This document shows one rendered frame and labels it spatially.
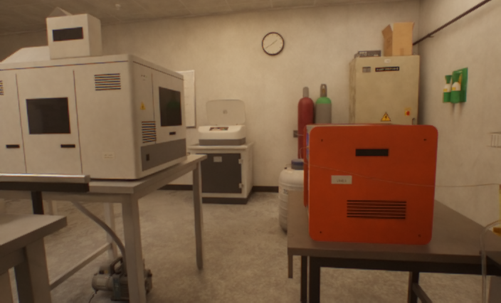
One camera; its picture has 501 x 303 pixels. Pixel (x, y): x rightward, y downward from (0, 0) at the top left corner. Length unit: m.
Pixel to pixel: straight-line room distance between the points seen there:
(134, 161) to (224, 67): 3.18
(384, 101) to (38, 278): 3.69
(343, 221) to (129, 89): 0.99
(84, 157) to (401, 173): 1.28
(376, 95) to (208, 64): 2.49
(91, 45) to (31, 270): 0.87
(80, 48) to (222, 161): 2.49
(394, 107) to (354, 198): 2.96
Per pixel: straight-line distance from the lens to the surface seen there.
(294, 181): 2.56
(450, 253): 1.12
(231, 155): 3.45
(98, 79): 1.29
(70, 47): 1.39
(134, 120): 1.19
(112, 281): 2.05
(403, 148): 1.02
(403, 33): 4.08
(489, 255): 1.11
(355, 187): 0.99
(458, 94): 3.43
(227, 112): 3.99
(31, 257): 0.92
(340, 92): 4.09
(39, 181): 1.07
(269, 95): 4.03
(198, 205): 2.04
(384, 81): 3.87
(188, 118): 4.30
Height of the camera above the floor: 1.16
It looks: 6 degrees down
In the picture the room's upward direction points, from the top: 1 degrees counter-clockwise
